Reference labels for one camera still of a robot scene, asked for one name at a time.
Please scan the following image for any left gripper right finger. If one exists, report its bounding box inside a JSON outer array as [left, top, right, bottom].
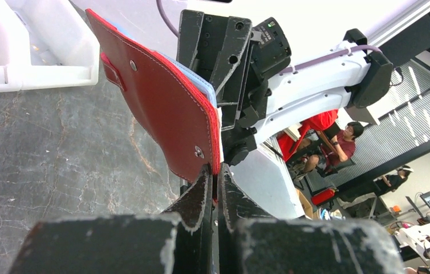
[[217, 165, 404, 273]]

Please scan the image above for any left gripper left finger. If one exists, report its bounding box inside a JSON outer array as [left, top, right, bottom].
[[10, 165, 213, 273]]

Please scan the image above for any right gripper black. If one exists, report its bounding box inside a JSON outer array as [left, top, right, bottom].
[[176, 9, 291, 131]]

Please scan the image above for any red leather card holder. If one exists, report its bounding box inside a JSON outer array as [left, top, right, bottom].
[[86, 9, 222, 182]]

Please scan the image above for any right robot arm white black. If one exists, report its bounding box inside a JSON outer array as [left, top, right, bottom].
[[176, 9, 392, 166]]

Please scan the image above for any seated person red shirt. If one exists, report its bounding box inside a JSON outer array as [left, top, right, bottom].
[[290, 121, 364, 179]]

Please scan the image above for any person in black background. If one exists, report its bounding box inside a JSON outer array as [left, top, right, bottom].
[[375, 165, 414, 196]]

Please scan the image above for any white divided plastic bin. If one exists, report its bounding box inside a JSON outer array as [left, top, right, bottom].
[[0, 1, 100, 92]]

